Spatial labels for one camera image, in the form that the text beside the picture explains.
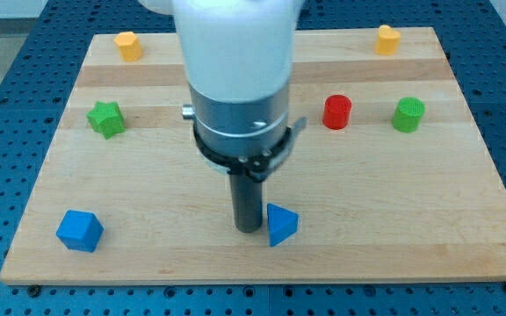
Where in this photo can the red cylinder block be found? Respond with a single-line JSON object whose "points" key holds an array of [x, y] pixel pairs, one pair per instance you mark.
{"points": [[337, 111]]}

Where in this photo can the blue triangle block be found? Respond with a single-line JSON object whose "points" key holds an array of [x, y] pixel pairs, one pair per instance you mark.
{"points": [[282, 224]]}

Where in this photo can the wooden board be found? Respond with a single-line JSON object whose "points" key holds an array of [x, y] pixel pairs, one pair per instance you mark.
{"points": [[376, 205]]}

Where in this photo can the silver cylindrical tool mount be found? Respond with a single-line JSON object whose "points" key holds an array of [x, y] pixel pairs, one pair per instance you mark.
{"points": [[248, 138]]}

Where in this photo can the yellow hexagon block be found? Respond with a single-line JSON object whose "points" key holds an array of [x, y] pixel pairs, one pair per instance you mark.
{"points": [[129, 46]]}

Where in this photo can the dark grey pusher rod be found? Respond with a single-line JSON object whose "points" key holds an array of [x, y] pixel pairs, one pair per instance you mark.
{"points": [[247, 203]]}

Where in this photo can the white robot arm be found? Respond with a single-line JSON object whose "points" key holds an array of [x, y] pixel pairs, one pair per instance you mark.
{"points": [[238, 57]]}

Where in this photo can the yellow heart block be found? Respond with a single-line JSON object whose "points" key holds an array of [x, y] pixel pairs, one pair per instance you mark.
{"points": [[388, 40]]}

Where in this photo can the blue cube block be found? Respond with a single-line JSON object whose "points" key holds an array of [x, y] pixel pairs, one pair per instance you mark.
{"points": [[80, 231]]}

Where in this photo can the green cylinder block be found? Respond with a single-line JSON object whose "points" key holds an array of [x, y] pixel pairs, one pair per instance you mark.
{"points": [[408, 114]]}

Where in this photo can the green star block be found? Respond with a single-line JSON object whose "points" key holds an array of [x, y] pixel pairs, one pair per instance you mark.
{"points": [[106, 119]]}

